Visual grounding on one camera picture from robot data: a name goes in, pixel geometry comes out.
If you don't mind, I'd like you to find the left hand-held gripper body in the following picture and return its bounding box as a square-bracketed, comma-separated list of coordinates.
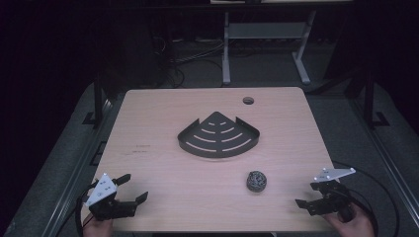
[84, 172, 138, 221]

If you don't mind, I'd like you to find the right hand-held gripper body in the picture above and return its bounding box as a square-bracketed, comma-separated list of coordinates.
[308, 167, 358, 217]

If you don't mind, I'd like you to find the steel wool scrubber ball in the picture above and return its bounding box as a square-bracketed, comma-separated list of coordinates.
[246, 170, 268, 194]

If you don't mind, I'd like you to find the black metal corner shelf rack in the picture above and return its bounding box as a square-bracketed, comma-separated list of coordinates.
[177, 111, 261, 159]

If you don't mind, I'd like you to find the person's right hand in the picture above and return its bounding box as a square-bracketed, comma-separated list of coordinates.
[324, 201, 377, 237]

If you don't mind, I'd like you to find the person's left hand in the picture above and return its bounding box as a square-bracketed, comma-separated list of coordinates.
[82, 213, 115, 237]

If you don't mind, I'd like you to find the aluminium frame rail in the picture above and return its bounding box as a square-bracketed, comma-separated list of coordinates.
[350, 98, 419, 228]
[41, 98, 115, 237]

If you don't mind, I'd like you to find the black metal post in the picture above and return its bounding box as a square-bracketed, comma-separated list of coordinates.
[362, 68, 390, 130]
[82, 73, 106, 130]

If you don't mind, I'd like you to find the bundle of floor cables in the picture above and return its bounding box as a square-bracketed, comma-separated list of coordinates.
[151, 34, 225, 88]

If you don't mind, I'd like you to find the white metal desk frame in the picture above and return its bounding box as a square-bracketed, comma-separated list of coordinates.
[221, 10, 317, 86]

